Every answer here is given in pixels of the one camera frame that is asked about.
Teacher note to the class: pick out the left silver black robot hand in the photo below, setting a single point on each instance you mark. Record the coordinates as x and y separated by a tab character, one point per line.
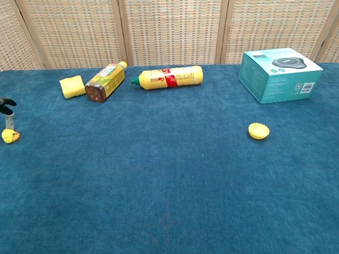
6	105

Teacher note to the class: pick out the small yellow duck toy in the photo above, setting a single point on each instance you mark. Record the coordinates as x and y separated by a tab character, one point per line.
10	136

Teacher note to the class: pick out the yellow sponge block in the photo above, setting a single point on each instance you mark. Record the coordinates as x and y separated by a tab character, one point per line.
72	86

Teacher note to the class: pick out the tea bottle with yellow label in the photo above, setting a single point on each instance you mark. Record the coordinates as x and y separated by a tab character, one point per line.
106	82

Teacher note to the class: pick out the dark blue table cloth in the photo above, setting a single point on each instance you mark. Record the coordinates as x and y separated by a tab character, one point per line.
159	172

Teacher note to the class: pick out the yellow bottle with green cap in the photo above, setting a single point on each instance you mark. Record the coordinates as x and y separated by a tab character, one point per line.
172	77

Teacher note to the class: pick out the woven rattan folding screen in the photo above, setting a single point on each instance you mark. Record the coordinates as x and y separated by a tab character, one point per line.
172	31

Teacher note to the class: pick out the yellow scalloped eggshell cup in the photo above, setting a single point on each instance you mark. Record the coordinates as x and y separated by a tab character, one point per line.
258	131

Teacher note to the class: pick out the teal speakerphone box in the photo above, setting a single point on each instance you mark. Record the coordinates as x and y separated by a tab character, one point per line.
280	76

